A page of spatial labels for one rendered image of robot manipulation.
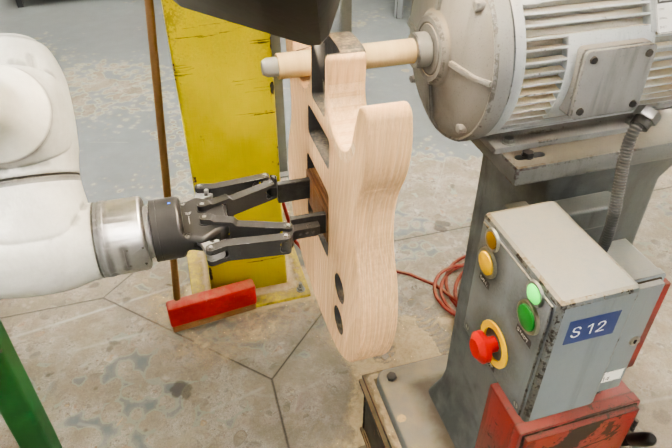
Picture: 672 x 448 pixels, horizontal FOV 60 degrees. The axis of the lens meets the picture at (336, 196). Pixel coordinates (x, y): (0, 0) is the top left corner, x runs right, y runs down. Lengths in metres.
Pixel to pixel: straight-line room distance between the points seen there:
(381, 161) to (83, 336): 1.78
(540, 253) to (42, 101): 0.55
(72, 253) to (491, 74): 0.51
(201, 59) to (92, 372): 1.05
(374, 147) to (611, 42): 0.37
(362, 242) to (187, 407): 1.37
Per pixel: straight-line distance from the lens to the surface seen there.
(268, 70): 0.73
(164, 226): 0.70
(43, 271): 0.70
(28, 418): 1.36
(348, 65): 0.62
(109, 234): 0.69
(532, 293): 0.64
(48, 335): 2.26
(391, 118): 0.52
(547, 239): 0.70
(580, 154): 0.87
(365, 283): 0.63
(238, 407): 1.89
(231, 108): 1.74
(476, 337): 0.75
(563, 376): 0.73
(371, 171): 0.53
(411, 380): 1.56
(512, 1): 0.72
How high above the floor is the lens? 1.54
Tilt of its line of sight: 36 degrees down
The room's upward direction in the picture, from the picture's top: straight up
